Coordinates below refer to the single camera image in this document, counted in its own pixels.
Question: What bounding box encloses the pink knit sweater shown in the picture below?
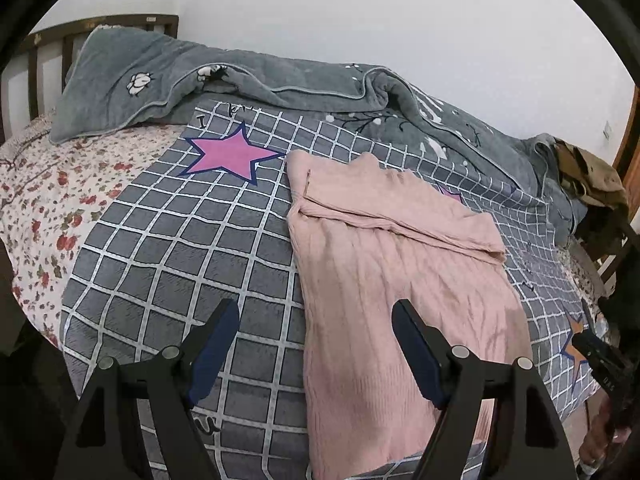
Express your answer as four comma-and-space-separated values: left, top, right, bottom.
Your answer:
286, 150, 532, 479

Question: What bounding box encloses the right hand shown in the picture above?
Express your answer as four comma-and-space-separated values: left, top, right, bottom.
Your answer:
578, 396, 631, 468

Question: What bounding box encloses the camouflage cloth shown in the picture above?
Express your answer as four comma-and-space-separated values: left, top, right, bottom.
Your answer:
554, 139, 629, 214

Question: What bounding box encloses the grey grid star bedsheet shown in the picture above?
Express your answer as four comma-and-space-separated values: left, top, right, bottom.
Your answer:
61, 101, 597, 479

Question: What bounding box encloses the floral pattern bedsheet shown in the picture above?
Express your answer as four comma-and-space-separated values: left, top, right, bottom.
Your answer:
1, 112, 183, 347

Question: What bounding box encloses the grey-green fleece blanket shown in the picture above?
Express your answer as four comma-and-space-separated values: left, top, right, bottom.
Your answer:
50, 26, 587, 245

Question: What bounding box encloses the dark wooden headboard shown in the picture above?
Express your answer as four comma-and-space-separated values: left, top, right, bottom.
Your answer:
1, 12, 179, 143

